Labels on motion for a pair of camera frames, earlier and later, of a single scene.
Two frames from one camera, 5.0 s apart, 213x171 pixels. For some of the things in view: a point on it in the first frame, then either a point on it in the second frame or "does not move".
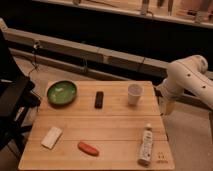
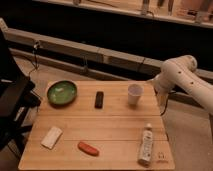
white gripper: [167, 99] → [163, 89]
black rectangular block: [99, 99] does not move
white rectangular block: [51, 137] does not move
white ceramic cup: [135, 91] does not move
